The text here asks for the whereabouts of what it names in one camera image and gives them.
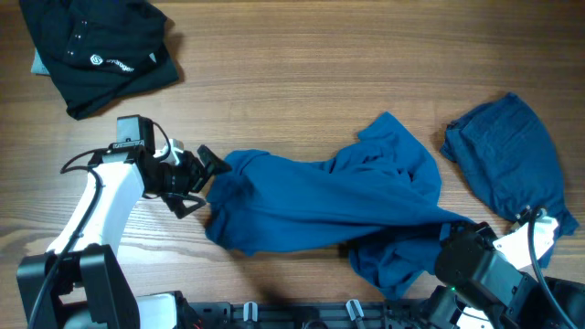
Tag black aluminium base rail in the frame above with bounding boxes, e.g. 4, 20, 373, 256
189, 293, 462, 329

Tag black folded polo shirt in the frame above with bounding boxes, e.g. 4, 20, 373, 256
19, 0, 179, 121

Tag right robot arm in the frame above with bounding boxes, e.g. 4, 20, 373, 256
420, 222, 584, 328

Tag grey folded cloth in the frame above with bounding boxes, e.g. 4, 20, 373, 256
31, 49, 50, 76

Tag blue polo shirt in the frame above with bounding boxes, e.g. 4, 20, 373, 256
206, 113, 463, 299

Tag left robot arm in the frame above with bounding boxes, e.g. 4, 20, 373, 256
16, 115, 231, 328

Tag dark navy crumpled garment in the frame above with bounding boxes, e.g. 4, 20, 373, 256
440, 92, 580, 270

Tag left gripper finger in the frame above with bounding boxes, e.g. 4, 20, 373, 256
197, 144, 231, 176
161, 193, 207, 219

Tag left black camera cable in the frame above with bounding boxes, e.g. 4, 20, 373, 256
27, 121, 173, 329

